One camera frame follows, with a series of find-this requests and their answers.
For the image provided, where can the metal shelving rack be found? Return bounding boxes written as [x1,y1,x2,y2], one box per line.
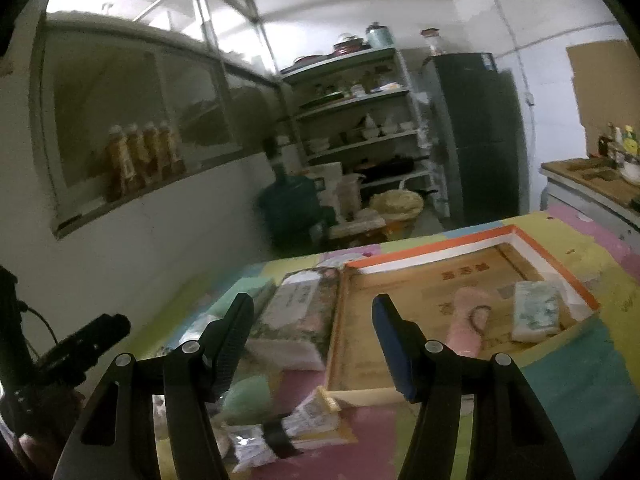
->
[277,47,442,213]

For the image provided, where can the yellow edged paper packet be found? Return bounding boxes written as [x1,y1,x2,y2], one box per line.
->
[281,386,359,449]

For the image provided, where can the person's left hand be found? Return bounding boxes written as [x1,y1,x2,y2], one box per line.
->
[12,395,87,477]

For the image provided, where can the clear packet with black band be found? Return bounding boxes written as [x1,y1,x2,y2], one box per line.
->
[220,422,302,477]

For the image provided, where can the teal lidded jar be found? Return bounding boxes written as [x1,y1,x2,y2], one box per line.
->
[365,22,397,50]

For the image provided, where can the colourful printed play mat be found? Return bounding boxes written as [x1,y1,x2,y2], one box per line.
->
[145,210,640,480]

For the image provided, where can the floral wrapped tissue pack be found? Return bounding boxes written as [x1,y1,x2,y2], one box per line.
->
[247,267,344,372]

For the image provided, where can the white plastic container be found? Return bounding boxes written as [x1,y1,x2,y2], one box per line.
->
[340,175,367,217]

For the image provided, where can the wooden kitchen counter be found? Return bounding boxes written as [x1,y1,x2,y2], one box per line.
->
[540,157,640,242]

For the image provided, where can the white wall cable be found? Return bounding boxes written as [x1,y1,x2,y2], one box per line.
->
[492,0,535,103]

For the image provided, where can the pink plush item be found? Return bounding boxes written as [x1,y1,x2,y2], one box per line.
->
[444,287,494,357]

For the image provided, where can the group of condiment bottles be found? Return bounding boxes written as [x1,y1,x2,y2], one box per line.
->
[597,122,640,167]

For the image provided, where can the cardboard sheet on wall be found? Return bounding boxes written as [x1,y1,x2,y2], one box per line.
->
[566,40,640,157]

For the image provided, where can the pale green box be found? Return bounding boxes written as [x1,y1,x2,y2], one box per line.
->
[210,277,279,322]

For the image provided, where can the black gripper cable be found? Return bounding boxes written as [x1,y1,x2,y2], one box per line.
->
[19,301,60,353]

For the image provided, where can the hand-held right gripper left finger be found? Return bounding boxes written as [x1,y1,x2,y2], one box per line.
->
[52,292,256,480]

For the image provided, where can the green soft sponge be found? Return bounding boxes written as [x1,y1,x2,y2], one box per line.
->
[220,375,274,427]

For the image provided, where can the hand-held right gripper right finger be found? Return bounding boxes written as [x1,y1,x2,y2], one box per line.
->
[371,294,581,480]

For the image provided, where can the glass jar with lid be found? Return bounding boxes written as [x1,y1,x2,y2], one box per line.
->
[420,28,447,56]

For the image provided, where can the red cooking pot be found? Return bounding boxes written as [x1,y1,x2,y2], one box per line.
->
[332,34,369,56]

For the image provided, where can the black wok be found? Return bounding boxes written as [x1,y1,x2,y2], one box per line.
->
[354,157,432,184]

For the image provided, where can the large water jug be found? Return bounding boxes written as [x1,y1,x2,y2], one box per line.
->
[256,135,327,252]

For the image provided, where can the orange rimmed cardboard tray box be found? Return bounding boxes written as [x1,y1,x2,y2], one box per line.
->
[324,225,602,407]

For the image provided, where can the dark grey refrigerator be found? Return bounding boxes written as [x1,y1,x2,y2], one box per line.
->
[422,52,532,228]

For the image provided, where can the small tissue pack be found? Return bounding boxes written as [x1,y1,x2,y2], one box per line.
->
[511,280,562,344]

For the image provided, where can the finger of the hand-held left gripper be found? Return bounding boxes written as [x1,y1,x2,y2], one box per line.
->
[39,313,132,387]

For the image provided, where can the sliding glass window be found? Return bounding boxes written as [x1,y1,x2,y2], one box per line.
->
[30,14,282,240]

